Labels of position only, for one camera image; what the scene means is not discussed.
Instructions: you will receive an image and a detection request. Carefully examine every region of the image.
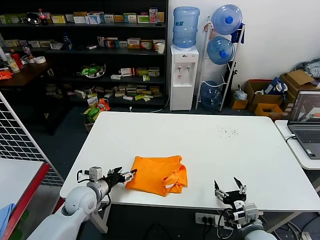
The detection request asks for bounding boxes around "dark wooden table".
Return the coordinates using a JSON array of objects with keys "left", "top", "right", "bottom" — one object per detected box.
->
[{"left": 0, "top": 59, "right": 73, "bottom": 137}]

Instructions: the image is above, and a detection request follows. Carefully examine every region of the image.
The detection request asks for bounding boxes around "yellow green medicine box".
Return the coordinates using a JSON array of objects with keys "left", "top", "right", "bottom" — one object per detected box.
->
[{"left": 51, "top": 14, "right": 67, "bottom": 25}]

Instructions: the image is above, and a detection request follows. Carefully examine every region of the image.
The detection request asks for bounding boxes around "yellow white medicine box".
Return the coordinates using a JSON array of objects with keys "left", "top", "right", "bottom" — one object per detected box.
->
[{"left": 127, "top": 38, "right": 141, "bottom": 50}]

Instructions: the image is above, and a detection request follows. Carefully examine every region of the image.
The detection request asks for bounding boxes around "orange snack bag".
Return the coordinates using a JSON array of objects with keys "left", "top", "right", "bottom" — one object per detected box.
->
[{"left": 98, "top": 98, "right": 111, "bottom": 112}]

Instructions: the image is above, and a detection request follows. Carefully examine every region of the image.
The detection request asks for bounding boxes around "black tripod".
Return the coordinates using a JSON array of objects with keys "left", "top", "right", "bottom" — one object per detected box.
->
[{"left": 226, "top": 61, "right": 238, "bottom": 91}]

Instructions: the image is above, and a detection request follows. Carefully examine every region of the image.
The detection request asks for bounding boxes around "cola bottle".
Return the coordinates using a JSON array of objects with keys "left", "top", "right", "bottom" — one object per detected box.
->
[{"left": 37, "top": 8, "right": 49, "bottom": 26}]

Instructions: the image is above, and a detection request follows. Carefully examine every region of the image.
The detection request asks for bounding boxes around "black floor cable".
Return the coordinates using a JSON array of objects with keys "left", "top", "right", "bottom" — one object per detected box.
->
[{"left": 146, "top": 223, "right": 167, "bottom": 240}]

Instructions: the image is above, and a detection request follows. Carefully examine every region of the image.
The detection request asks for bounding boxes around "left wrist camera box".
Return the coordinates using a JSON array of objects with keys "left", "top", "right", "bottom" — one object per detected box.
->
[{"left": 89, "top": 166, "right": 104, "bottom": 181}]

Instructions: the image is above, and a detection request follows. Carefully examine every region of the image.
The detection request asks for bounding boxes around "green snack basket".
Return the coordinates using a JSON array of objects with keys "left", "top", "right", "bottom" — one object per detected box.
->
[{"left": 76, "top": 63, "right": 107, "bottom": 79}]

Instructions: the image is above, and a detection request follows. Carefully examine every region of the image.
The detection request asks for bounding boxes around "orange juice bottle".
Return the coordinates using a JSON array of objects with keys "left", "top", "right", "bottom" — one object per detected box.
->
[{"left": 7, "top": 53, "right": 21, "bottom": 74}]

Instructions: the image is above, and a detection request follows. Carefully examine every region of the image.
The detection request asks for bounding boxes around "green snack bag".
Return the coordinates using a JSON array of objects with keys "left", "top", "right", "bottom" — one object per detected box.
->
[{"left": 83, "top": 106, "right": 101, "bottom": 123}]

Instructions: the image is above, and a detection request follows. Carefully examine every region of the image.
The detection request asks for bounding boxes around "red framed cart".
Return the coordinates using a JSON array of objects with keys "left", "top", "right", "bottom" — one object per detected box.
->
[{"left": 0, "top": 158, "right": 67, "bottom": 240}]

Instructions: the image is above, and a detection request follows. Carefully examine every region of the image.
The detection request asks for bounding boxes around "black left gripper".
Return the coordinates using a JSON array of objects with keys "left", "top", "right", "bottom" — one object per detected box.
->
[{"left": 106, "top": 166, "right": 138, "bottom": 188}]

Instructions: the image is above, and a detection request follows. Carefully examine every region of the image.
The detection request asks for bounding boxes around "white metal jug rack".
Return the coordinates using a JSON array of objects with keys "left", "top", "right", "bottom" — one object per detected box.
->
[{"left": 195, "top": 16, "right": 246, "bottom": 113}]

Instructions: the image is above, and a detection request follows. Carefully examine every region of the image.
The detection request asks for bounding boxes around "grey laptop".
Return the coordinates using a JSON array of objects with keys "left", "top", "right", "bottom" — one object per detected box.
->
[{"left": 287, "top": 90, "right": 320, "bottom": 160}]

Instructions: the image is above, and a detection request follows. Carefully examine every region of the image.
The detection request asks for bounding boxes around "white water dispenser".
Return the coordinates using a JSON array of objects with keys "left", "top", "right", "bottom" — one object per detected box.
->
[{"left": 169, "top": 44, "right": 200, "bottom": 112}]

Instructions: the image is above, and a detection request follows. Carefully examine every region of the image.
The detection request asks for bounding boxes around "blue white medicine box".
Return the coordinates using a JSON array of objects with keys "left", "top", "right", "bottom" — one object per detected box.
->
[{"left": 84, "top": 14, "right": 102, "bottom": 25}]

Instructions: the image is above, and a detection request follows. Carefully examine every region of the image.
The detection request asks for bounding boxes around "clothes pile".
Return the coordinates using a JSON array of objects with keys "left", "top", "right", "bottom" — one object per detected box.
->
[{"left": 294, "top": 58, "right": 320, "bottom": 78}]

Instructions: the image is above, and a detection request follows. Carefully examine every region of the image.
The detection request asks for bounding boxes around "white charger adapter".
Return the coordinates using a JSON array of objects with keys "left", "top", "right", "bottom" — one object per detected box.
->
[{"left": 214, "top": 214, "right": 226, "bottom": 227}]

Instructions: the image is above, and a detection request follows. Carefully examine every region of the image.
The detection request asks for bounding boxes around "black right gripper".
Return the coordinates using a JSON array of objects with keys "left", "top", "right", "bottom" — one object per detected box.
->
[{"left": 213, "top": 176, "right": 248, "bottom": 209}]

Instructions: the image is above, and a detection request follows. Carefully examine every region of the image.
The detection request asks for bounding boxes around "white side table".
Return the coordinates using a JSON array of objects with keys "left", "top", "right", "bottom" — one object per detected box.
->
[{"left": 274, "top": 119, "right": 320, "bottom": 171}]

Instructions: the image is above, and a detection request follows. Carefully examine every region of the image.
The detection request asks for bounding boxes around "white power strip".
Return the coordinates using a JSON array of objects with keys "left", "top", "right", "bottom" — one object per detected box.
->
[{"left": 195, "top": 212, "right": 226, "bottom": 227}]

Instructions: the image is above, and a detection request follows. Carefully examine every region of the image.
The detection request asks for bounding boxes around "red can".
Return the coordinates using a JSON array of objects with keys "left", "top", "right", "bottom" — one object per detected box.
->
[{"left": 12, "top": 52, "right": 25, "bottom": 70}]

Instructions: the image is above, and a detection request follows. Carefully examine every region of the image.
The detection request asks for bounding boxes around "white wire grid panel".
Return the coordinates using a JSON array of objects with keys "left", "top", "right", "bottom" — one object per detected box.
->
[{"left": 0, "top": 91, "right": 65, "bottom": 187}]

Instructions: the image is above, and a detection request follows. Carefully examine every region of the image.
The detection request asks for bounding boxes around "orange t-shirt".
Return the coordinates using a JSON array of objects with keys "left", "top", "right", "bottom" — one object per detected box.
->
[{"left": 124, "top": 155, "right": 188, "bottom": 198}]

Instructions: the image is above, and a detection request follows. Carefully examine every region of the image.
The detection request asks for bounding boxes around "light blue cloth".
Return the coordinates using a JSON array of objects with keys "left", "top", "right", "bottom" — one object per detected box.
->
[{"left": 0, "top": 203, "right": 16, "bottom": 237}]

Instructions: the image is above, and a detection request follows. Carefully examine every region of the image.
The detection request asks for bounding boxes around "white work table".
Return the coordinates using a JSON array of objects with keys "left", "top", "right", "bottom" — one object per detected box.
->
[{"left": 59, "top": 111, "right": 320, "bottom": 233}]

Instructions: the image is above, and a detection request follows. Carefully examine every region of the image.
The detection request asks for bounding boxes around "orange package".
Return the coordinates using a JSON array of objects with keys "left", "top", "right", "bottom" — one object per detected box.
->
[{"left": 0, "top": 70, "right": 15, "bottom": 81}]

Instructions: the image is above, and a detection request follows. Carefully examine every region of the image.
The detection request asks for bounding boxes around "blue plastic bottle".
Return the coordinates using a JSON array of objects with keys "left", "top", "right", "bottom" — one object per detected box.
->
[{"left": 62, "top": 32, "right": 73, "bottom": 52}]

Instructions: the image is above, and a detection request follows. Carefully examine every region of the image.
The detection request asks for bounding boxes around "small cardboard box with bag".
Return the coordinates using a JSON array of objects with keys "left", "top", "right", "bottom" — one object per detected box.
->
[{"left": 231, "top": 89, "right": 250, "bottom": 110}]

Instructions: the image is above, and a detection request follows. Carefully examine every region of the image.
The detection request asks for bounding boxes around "blue white bag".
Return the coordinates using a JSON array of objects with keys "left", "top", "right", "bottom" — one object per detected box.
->
[{"left": 263, "top": 77, "right": 288, "bottom": 96}]

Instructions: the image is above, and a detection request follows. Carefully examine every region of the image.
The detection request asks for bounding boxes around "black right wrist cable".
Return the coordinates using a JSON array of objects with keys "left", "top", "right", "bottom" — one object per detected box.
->
[{"left": 216, "top": 208, "right": 236, "bottom": 240}]

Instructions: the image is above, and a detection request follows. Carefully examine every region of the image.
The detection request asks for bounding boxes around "shiny black bowl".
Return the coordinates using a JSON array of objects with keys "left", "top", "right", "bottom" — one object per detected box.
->
[{"left": 26, "top": 12, "right": 41, "bottom": 25}]

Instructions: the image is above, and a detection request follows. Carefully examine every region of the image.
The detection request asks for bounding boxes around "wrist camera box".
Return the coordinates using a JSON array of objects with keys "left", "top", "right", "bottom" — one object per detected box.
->
[
  {"left": 89, "top": 166, "right": 104, "bottom": 181},
  {"left": 243, "top": 202, "right": 264, "bottom": 221}
]

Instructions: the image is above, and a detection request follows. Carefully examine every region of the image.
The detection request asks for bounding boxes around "large open cardboard box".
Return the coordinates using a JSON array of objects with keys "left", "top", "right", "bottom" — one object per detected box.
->
[{"left": 243, "top": 79, "right": 283, "bottom": 112}]

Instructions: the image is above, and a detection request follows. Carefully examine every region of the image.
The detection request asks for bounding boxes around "white charger cable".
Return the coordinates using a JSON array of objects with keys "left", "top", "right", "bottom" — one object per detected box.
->
[{"left": 219, "top": 223, "right": 235, "bottom": 240}]

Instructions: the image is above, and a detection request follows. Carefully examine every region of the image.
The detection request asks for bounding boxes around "cardboard box with flaps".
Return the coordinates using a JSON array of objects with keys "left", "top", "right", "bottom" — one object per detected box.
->
[{"left": 279, "top": 69, "right": 320, "bottom": 102}]

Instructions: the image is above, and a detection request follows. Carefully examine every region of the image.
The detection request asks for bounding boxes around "pink tall box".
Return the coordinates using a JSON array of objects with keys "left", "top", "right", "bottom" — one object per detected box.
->
[{"left": 149, "top": 7, "right": 159, "bottom": 25}]

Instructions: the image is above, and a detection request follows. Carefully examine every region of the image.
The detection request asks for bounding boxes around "white floor cable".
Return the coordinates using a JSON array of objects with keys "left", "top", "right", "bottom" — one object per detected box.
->
[{"left": 128, "top": 94, "right": 171, "bottom": 113}]

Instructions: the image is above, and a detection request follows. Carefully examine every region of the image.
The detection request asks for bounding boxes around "small orange cardboard box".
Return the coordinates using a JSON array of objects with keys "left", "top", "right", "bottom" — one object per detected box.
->
[{"left": 254, "top": 103, "right": 285, "bottom": 121}]

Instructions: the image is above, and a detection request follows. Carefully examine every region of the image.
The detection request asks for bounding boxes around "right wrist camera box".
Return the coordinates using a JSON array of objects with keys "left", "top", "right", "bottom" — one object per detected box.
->
[{"left": 243, "top": 202, "right": 264, "bottom": 221}]

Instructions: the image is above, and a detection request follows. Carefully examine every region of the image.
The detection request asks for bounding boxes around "pink cloth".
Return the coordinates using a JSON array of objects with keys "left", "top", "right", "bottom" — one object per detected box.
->
[{"left": 203, "top": 22, "right": 216, "bottom": 41}]

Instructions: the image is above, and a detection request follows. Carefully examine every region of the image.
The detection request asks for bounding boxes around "black shelf unit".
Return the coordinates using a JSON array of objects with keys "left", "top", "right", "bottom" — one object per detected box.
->
[{"left": 0, "top": 0, "right": 169, "bottom": 110}]

